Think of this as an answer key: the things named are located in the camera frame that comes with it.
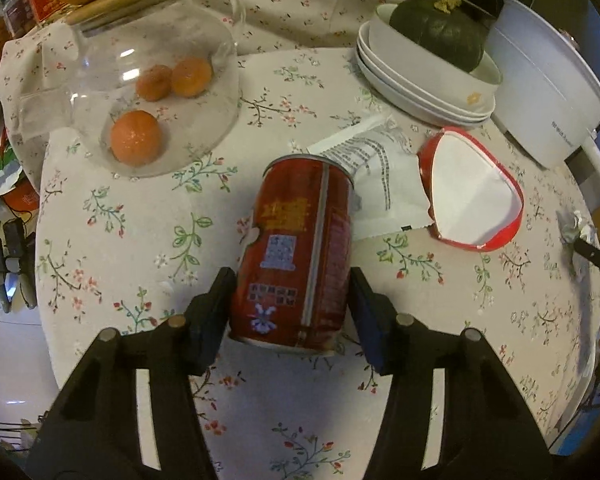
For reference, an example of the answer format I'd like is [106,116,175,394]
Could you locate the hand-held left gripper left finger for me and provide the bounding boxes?
[25,266,238,480]

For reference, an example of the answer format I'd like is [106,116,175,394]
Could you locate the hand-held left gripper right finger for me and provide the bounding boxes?
[347,266,551,480]

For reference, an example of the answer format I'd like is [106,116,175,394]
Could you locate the silver wrapper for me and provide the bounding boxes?
[555,208,600,281]

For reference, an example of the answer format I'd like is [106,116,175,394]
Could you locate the red drink can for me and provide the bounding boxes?
[228,155,356,358]

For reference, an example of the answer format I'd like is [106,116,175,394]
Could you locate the white printed sachet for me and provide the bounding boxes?
[306,112,433,241]

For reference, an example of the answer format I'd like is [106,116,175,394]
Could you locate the white electric pot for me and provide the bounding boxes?
[489,0,600,188]

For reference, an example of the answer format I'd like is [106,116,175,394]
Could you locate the small orange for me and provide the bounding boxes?
[171,57,213,98]
[136,65,173,102]
[111,110,162,165]

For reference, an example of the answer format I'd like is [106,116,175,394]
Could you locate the white plate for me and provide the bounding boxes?
[357,21,496,117]
[355,47,497,127]
[356,35,496,122]

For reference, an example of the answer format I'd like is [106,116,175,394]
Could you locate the red packet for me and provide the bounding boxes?
[5,180,41,215]

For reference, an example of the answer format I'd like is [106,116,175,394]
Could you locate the green packet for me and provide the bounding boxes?
[0,152,23,198]

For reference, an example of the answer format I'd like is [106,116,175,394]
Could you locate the white bowl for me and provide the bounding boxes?
[367,3,503,113]

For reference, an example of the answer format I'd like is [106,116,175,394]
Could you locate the dark green squash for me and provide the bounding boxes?
[389,0,490,75]

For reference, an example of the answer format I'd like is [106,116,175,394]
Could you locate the clear glass jar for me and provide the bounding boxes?
[17,0,246,178]

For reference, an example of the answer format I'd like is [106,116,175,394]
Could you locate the black chargers with cables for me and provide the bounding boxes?
[0,220,37,311]

